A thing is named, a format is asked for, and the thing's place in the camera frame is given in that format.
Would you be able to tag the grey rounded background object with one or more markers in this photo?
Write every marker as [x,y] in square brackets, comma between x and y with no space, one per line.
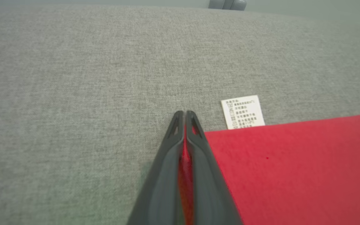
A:
[230,4]

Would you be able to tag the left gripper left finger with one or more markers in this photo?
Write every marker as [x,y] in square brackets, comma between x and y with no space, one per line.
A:
[158,193]

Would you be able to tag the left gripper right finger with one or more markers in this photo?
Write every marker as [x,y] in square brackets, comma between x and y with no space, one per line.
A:
[208,193]

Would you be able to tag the grey fabric sofa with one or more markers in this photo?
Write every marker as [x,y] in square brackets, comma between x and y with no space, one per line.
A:
[73,93]

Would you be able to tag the red shirt white sleeves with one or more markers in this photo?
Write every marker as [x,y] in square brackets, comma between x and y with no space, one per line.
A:
[292,175]

